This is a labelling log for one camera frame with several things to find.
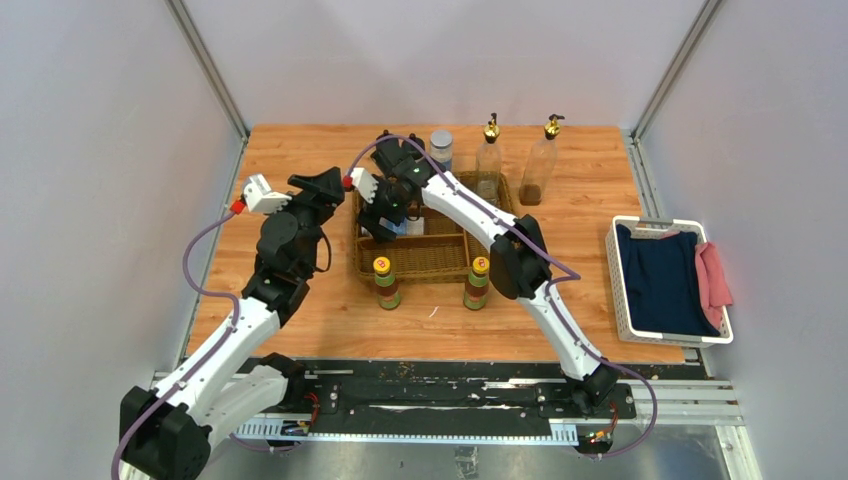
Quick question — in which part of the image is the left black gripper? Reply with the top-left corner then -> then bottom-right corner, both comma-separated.
262,167 -> 342,276

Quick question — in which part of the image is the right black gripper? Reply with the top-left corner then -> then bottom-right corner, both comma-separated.
356,175 -> 414,246

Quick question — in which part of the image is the silver-lid pepper jar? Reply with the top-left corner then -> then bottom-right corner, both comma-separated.
395,218 -> 425,236
429,129 -> 454,171

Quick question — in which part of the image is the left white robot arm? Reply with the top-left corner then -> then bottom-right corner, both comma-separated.
110,167 -> 345,479

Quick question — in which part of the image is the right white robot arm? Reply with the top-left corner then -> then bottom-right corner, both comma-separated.
342,132 -> 618,418

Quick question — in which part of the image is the left green sauce bottle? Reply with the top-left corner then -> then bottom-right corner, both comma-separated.
373,256 -> 401,310

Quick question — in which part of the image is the green sauce bottle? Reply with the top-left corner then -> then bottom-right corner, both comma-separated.
373,256 -> 401,310
463,256 -> 490,310

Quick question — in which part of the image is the right green sauce bottle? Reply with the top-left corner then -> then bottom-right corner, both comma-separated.
463,256 -> 490,310

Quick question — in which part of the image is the white plastic perforated basket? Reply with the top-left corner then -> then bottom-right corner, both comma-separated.
605,215 -> 734,348

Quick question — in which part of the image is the dark blue cloth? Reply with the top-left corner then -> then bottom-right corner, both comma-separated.
616,225 -> 720,337

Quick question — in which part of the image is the pink cloth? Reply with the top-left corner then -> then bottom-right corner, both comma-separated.
694,242 -> 733,316

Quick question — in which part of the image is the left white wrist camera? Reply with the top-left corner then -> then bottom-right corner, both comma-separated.
229,174 -> 293,215

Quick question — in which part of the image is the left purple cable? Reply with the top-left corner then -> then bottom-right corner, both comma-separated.
109,210 -> 241,480

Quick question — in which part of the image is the purple cable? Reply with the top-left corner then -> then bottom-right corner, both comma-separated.
109,210 -> 241,480
344,134 -> 660,460

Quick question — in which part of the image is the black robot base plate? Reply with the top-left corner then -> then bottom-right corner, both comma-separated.
228,358 -> 637,438

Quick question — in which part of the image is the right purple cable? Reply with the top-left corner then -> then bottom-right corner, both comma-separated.
344,134 -> 660,460

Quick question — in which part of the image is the left aluminium frame post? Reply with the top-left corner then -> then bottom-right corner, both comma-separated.
164,0 -> 250,144

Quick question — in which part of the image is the aluminium frame post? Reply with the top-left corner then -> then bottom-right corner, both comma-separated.
164,0 -> 250,144
631,0 -> 725,143

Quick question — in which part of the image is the right aluminium frame post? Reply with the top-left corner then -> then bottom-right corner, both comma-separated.
631,0 -> 725,143

